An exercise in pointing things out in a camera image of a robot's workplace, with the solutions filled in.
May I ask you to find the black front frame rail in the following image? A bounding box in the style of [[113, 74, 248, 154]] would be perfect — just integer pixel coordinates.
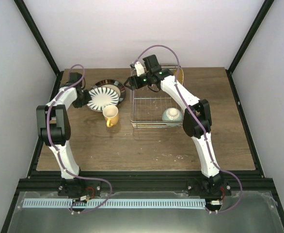
[[17, 170, 275, 192]]

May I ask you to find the yellow woven bamboo plate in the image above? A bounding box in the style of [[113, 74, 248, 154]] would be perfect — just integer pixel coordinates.
[[174, 68, 184, 85]]

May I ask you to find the blue striped white plate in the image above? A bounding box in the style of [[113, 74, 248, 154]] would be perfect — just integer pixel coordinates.
[[87, 87, 120, 112]]

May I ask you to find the dark multicolour rimmed plate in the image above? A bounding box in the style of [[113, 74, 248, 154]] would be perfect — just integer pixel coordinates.
[[91, 79, 126, 105]]

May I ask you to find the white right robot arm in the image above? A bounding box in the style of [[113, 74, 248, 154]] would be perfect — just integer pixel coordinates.
[[124, 54, 220, 196]]

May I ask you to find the yellow ceramic mug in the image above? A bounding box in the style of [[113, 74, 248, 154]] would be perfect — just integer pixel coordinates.
[[102, 105, 119, 128]]

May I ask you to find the steel wire dish rack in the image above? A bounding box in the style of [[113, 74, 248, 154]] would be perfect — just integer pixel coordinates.
[[129, 63, 185, 129]]

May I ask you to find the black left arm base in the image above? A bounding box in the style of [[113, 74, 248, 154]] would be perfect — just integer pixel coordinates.
[[58, 178, 101, 198]]

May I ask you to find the light blue slotted cable duct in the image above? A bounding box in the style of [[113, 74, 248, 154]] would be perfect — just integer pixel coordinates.
[[21, 198, 206, 209]]

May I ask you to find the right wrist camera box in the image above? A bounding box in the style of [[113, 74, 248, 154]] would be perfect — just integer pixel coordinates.
[[130, 61, 145, 77]]

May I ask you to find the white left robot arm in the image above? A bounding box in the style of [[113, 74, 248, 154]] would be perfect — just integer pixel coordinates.
[[36, 72, 92, 180]]

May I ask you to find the black aluminium frame post right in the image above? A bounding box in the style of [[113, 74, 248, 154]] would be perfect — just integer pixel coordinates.
[[228, 0, 276, 71]]

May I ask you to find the black aluminium frame post left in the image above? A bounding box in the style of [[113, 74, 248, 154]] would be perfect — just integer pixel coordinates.
[[14, 0, 60, 75]]

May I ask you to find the black aluminium frame post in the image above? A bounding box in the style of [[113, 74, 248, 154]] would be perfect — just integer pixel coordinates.
[[228, 0, 276, 71], [14, 0, 60, 75]]

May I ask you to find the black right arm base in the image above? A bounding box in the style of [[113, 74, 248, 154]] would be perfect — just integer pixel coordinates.
[[187, 174, 232, 197]]

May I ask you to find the green dotted white bowl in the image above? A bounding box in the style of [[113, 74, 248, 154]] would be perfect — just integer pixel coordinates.
[[161, 107, 183, 127]]

